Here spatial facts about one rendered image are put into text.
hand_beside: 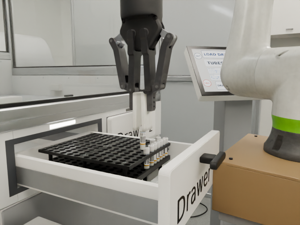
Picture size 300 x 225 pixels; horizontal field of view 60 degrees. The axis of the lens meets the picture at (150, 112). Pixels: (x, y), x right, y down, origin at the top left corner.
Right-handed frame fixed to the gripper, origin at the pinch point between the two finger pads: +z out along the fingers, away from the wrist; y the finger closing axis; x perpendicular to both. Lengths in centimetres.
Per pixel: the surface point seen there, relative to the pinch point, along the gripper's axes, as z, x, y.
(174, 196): 10.0, -10.5, 10.7
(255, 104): 15, 166, 4
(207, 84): -2, 77, -9
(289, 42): -49, 365, 24
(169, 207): 10.9, -12.0, 10.7
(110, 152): 8.8, -0.8, -7.1
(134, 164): 8.7, -4.7, 0.9
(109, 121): 6.7, 19.4, -22.1
